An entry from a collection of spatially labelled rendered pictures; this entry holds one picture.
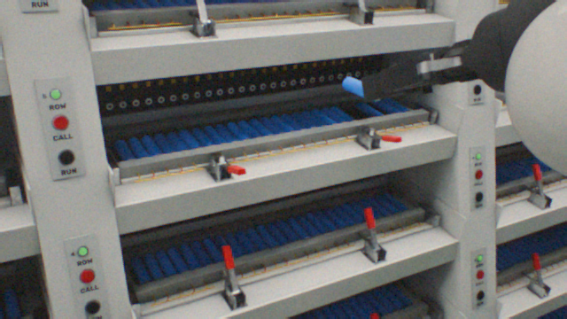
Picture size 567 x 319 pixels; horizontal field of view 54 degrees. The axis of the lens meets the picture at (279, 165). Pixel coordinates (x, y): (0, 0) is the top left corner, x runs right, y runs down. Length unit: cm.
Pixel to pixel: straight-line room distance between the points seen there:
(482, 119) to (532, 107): 77
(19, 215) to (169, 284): 25
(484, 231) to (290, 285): 41
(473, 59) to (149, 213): 46
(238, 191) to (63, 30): 32
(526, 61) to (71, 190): 56
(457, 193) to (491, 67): 57
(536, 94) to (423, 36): 68
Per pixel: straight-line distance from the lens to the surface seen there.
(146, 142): 87
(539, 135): 32
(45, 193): 73
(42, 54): 72
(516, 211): 124
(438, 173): 109
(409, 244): 105
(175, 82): 92
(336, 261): 97
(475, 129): 107
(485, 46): 52
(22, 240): 75
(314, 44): 85
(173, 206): 78
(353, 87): 73
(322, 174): 87
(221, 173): 81
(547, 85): 31
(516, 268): 136
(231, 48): 79
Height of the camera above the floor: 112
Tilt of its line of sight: 12 degrees down
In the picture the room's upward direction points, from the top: 5 degrees counter-clockwise
